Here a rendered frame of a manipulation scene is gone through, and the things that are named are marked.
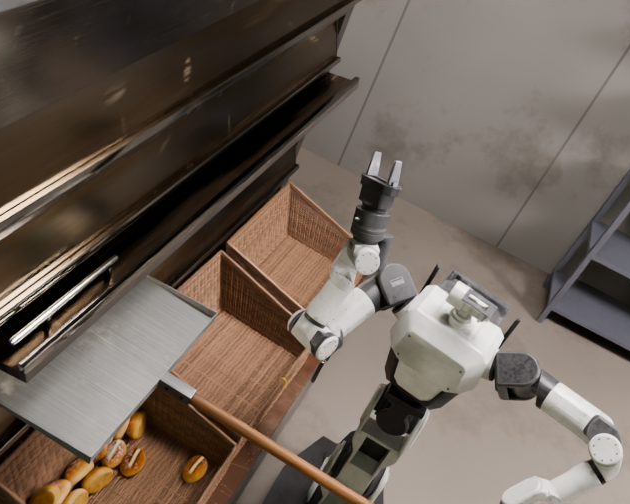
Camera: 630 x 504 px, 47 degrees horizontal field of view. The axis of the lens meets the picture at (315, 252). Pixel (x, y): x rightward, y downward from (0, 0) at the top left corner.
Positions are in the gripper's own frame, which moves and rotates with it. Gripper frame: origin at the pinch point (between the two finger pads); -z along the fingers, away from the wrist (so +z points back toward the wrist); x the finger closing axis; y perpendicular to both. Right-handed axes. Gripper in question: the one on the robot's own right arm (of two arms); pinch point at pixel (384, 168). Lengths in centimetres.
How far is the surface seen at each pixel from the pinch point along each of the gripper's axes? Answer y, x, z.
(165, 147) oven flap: 42, -36, 9
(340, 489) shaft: 14, 29, 71
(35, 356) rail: 80, 4, 44
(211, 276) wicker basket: -8, -85, 67
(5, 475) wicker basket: 73, -29, 97
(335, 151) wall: -181, -253, 50
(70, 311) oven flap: 70, -8, 40
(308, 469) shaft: 19, 23, 69
